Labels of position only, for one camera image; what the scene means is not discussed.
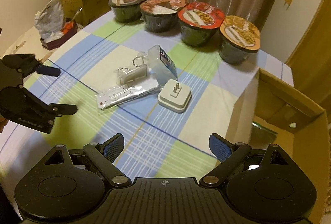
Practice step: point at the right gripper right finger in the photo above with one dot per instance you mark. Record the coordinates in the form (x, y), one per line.
(230, 157)

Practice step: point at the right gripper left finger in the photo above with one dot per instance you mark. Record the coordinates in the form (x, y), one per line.
(102, 157)

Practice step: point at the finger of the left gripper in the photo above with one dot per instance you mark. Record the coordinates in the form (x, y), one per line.
(40, 69)
(46, 114)

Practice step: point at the white remote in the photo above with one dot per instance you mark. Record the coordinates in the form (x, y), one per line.
(124, 93)

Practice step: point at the clear plastic box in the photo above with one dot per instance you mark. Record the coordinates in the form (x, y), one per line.
(161, 64)

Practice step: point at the dark wooden tray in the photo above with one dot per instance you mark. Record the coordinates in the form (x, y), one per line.
(57, 39)

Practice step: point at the white plastic bag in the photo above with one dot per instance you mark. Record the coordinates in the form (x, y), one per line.
(50, 19)

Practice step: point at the brown cardboard box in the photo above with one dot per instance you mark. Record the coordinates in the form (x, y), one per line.
(300, 123)

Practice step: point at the small cardboard box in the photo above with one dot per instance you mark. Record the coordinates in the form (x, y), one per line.
(70, 8)

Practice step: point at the checked tablecloth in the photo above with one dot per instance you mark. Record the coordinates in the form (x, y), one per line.
(158, 142)

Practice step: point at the white power adapter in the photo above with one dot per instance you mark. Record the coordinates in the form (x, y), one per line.
(175, 96)

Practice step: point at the keyring tag in bag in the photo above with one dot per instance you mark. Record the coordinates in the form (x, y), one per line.
(136, 71)

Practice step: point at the noodle bowl dark lid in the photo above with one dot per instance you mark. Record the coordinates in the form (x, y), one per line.
(125, 10)

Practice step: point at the noodle bowl orange lid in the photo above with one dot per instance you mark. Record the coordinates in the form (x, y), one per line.
(239, 39)

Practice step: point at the wooden door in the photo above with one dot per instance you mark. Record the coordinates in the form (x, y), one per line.
(310, 61)

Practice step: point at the noodle bowl maroon lid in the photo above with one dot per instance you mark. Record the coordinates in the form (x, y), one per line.
(161, 15)

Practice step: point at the noodle bowl red lid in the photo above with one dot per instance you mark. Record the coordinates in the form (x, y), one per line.
(199, 21)

